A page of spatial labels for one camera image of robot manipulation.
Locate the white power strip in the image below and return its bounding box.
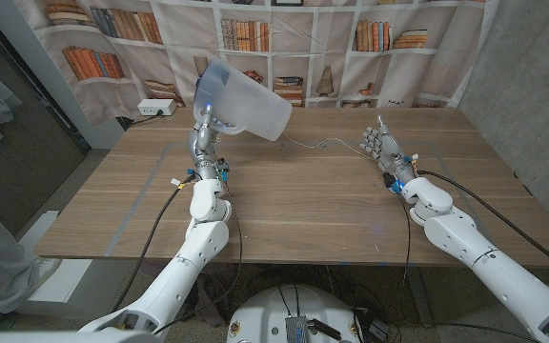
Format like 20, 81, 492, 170
137, 98, 178, 117

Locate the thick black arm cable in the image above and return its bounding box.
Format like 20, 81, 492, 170
111, 173, 198, 314
416, 169, 549, 282

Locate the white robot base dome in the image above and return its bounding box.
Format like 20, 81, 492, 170
226, 284, 365, 343

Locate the white floor platform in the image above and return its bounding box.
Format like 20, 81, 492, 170
16, 209, 131, 319

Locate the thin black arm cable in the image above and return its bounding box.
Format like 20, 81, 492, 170
396, 193, 412, 286
153, 176, 244, 335

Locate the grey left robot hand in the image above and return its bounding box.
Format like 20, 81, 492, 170
187, 105, 237, 173

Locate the translucent pitcher with blue lid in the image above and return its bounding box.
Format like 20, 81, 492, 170
193, 57, 294, 142

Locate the black power cord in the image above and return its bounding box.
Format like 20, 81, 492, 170
116, 110, 165, 131

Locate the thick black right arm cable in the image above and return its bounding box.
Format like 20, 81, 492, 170
416, 169, 549, 282

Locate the grey metal table leg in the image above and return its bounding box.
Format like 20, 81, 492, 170
405, 266, 436, 329

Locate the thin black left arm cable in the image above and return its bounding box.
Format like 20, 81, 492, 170
153, 176, 244, 335

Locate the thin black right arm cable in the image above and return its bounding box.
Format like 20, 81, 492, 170
396, 193, 412, 286

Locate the printed bookshelf backdrop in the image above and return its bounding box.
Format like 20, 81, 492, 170
14, 0, 500, 126

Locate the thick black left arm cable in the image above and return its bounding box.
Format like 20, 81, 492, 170
111, 173, 198, 314

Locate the grey tape outline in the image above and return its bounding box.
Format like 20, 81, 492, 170
105, 140, 502, 258

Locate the thin white string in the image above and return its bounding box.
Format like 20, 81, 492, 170
281, 131, 378, 162

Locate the silver finned box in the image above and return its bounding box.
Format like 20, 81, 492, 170
284, 314, 310, 343

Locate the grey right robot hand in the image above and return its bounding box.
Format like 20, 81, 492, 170
360, 114, 419, 181

